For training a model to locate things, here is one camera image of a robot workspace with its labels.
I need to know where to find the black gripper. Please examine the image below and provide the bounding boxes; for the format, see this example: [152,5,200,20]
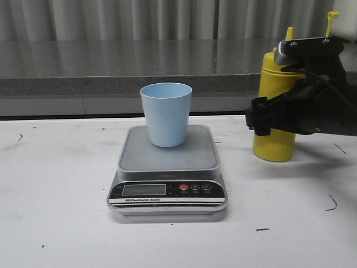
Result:
[244,52,357,137]

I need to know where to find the grey stone counter ledge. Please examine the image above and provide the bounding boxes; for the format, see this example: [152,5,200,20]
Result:
[0,39,357,97]

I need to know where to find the yellow squeeze bottle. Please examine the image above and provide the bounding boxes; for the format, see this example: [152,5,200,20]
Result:
[253,28,330,162]

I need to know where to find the white pleated curtain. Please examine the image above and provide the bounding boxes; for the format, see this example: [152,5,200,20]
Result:
[1,1,334,41]

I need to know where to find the light blue plastic cup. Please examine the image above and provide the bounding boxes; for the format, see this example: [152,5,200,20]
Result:
[140,82,192,147]

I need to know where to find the white container on counter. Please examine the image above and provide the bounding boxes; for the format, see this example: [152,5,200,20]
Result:
[330,0,357,42]

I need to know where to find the silver electronic kitchen scale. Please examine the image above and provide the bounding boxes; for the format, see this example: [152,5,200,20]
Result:
[107,125,228,223]

